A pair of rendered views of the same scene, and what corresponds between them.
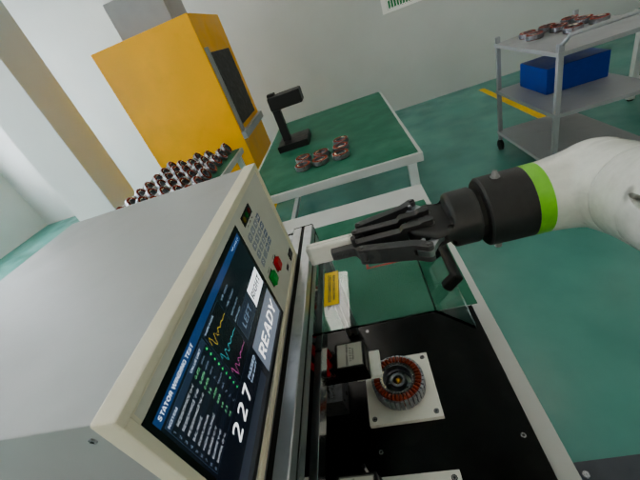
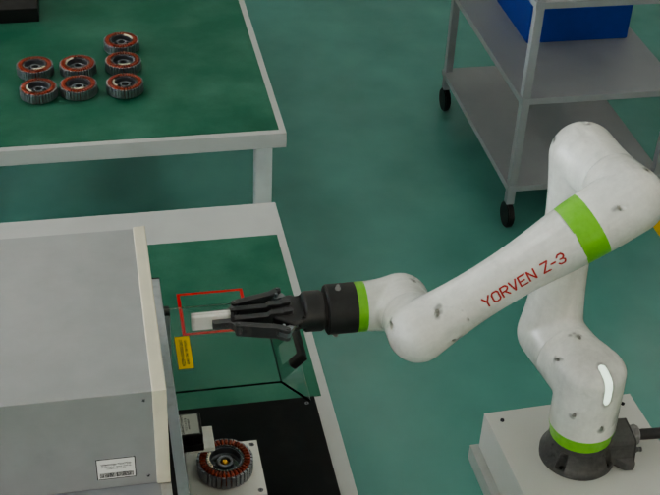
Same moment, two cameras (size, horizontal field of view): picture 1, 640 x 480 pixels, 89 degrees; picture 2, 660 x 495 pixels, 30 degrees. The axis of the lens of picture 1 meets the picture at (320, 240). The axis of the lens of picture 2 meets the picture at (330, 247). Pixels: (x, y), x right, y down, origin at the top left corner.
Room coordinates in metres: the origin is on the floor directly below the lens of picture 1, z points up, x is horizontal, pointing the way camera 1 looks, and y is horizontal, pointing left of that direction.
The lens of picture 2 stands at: (-1.20, 0.56, 2.62)
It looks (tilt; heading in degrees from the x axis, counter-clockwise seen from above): 36 degrees down; 334
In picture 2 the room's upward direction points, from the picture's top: 3 degrees clockwise
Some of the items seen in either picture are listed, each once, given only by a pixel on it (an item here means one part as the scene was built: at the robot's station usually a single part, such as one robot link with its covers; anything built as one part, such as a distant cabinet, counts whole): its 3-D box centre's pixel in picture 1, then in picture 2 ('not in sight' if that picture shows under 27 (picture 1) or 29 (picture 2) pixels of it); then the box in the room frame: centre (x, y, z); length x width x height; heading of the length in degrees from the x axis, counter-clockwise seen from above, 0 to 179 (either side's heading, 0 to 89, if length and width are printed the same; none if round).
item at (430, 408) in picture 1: (400, 388); (225, 471); (0.43, -0.04, 0.78); 0.15 x 0.15 x 0.01; 77
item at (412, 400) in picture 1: (398, 381); (225, 463); (0.43, -0.04, 0.80); 0.11 x 0.11 x 0.04
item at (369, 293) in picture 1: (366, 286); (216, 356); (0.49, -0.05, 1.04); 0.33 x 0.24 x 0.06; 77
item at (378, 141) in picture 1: (340, 175); (91, 99); (2.66, -0.37, 0.38); 1.85 x 1.10 x 0.75; 167
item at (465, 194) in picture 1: (441, 222); (298, 311); (0.36, -0.16, 1.21); 0.09 x 0.08 x 0.07; 76
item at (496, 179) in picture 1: (498, 210); (338, 309); (0.34, -0.23, 1.20); 0.09 x 0.06 x 0.12; 166
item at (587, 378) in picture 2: not in sight; (583, 390); (0.16, -0.68, 1.01); 0.16 x 0.13 x 0.19; 174
